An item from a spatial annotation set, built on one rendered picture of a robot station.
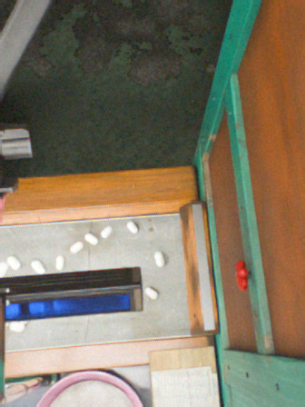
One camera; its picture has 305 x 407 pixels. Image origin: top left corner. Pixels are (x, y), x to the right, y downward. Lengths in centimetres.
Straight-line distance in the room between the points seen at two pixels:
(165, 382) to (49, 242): 43
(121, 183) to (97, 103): 98
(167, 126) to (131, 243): 99
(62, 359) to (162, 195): 45
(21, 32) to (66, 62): 130
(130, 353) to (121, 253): 24
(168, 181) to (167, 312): 32
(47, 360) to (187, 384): 32
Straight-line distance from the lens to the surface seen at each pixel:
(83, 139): 216
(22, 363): 125
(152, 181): 128
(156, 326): 124
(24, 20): 103
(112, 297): 89
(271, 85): 64
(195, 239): 115
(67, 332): 126
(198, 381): 121
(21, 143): 110
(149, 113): 219
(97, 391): 126
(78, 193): 128
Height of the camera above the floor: 198
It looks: 75 degrees down
